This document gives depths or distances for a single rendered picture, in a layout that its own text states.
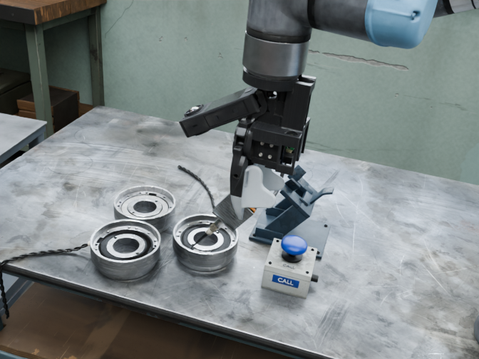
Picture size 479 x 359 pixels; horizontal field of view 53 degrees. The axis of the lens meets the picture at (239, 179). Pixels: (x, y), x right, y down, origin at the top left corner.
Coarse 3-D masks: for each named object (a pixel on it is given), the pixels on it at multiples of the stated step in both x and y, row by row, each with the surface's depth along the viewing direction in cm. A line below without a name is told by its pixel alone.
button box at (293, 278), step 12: (276, 240) 76; (276, 252) 73; (312, 252) 74; (264, 264) 70; (276, 264) 71; (288, 264) 71; (300, 264) 71; (312, 264) 72; (264, 276) 71; (276, 276) 71; (288, 276) 70; (300, 276) 70; (312, 276) 73; (276, 288) 72; (288, 288) 71; (300, 288) 71
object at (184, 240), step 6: (210, 222) 81; (186, 228) 79; (192, 228) 79; (198, 228) 79; (186, 234) 77; (222, 234) 78; (228, 234) 78; (180, 240) 76; (186, 240) 76; (228, 240) 77; (186, 246) 75; (222, 246) 76; (228, 246) 76; (210, 252) 74
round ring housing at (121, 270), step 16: (112, 224) 76; (128, 224) 77; (144, 224) 77; (96, 240) 74; (112, 240) 74; (128, 240) 75; (160, 240) 74; (96, 256) 70; (128, 256) 71; (144, 256) 70; (112, 272) 69; (128, 272) 70; (144, 272) 72
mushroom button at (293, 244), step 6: (282, 240) 71; (288, 240) 71; (294, 240) 71; (300, 240) 71; (282, 246) 71; (288, 246) 70; (294, 246) 70; (300, 246) 70; (306, 246) 71; (288, 252) 70; (294, 252) 70; (300, 252) 70
